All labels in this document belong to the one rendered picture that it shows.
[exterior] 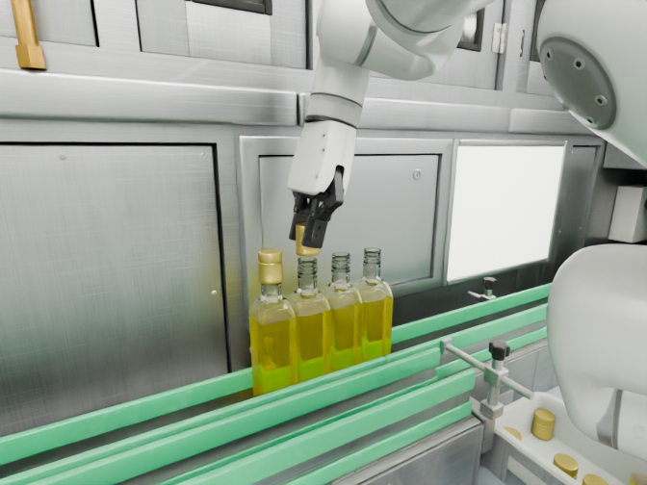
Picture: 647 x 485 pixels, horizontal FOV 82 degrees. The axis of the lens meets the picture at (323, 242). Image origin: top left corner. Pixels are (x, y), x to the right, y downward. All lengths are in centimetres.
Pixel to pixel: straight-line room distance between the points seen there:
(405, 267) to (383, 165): 23
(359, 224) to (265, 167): 22
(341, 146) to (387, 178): 28
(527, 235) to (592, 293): 87
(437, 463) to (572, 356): 40
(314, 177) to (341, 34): 17
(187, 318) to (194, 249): 12
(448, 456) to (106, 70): 74
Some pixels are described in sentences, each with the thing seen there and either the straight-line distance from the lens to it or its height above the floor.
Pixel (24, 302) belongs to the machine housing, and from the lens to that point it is 68.
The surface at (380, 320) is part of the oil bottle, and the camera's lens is 63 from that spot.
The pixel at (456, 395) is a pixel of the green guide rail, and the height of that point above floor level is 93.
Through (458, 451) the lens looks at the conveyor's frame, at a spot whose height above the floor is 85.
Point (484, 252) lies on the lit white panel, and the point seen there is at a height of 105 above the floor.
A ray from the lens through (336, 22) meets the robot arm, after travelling 46.
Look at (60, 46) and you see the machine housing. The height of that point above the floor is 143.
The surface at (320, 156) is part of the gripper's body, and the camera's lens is 50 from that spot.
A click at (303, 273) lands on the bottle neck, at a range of 55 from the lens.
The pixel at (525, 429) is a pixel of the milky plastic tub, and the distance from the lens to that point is 88.
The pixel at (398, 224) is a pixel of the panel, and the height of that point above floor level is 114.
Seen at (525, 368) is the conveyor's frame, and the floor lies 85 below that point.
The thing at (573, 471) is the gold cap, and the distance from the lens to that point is 79.
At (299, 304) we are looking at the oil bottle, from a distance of 55.
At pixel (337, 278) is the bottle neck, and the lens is 58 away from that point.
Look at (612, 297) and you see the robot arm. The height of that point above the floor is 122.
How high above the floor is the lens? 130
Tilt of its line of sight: 14 degrees down
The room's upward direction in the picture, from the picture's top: straight up
